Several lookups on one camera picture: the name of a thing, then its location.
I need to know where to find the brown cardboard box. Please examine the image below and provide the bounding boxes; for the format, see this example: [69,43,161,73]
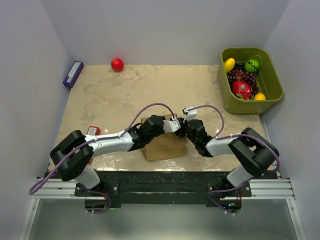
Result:
[140,113,188,161]

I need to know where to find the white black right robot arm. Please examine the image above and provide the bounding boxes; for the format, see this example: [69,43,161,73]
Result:
[175,117,280,197]

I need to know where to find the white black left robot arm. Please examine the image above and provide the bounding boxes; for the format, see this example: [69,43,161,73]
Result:
[50,115,165,196]

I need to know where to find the red rectangular box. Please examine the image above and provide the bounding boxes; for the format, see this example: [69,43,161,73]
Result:
[86,125,101,136]

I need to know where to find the purple rectangular box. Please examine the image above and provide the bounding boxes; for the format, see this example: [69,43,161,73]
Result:
[63,61,84,89]

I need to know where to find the red dragon fruit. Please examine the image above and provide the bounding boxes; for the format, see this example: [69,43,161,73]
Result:
[231,80,253,100]

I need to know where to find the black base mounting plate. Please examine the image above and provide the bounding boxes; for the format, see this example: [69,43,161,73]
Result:
[44,169,278,208]

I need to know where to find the red tomato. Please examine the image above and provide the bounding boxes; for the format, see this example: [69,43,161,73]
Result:
[111,58,124,72]

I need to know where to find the dark red grapes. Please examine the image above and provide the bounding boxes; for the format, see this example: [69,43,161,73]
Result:
[226,62,260,95]

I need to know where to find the green plastic bin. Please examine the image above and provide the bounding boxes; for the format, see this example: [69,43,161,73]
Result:
[218,47,284,115]

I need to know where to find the yellow lemon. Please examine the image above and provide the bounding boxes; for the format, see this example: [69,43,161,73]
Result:
[223,58,236,73]

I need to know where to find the small orange fruit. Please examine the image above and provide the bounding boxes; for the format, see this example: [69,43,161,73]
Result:
[253,93,267,101]

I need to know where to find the green striped toy ball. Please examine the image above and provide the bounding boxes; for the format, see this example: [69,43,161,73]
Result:
[244,58,260,73]

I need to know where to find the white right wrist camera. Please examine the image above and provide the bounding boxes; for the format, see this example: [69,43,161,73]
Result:
[182,105,198,123]

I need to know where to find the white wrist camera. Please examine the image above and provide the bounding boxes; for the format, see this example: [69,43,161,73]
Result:
[182,105,198,123]
[163,116,181,133]

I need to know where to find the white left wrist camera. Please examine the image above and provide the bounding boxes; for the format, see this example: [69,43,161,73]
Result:
[163,116,181,133]

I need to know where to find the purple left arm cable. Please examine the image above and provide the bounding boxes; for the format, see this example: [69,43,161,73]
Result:
[28,102,176,196]

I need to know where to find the aluminium rail frame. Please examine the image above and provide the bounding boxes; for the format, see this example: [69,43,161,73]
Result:
[29,116,306,240]

